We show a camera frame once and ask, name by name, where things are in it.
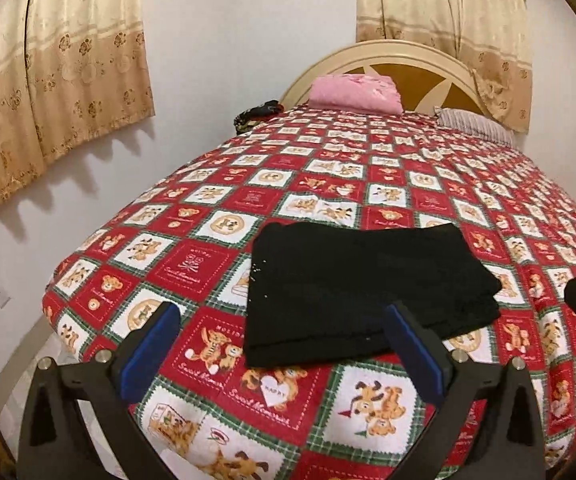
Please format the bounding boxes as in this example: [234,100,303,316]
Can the black pants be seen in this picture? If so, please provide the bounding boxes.
[244,222,502,368]

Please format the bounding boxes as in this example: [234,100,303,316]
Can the striped grey pillow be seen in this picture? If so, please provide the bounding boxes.
[434,107,517,148]

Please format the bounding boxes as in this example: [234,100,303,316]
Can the cream wooden headboard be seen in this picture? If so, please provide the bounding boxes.
[280,40,486,116]

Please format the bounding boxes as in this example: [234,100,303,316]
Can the black item at bed edge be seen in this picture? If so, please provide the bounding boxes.
[234,100,284,136]

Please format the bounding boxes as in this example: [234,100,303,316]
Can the beige curtain behind headboard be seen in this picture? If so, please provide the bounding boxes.
[356,0,532,133]

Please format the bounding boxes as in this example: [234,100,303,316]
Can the beige curtain left window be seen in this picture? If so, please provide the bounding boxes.
[0,0,154,205]

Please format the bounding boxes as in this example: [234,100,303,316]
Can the white wall outlet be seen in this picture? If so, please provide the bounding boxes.
[0,287,10,309]

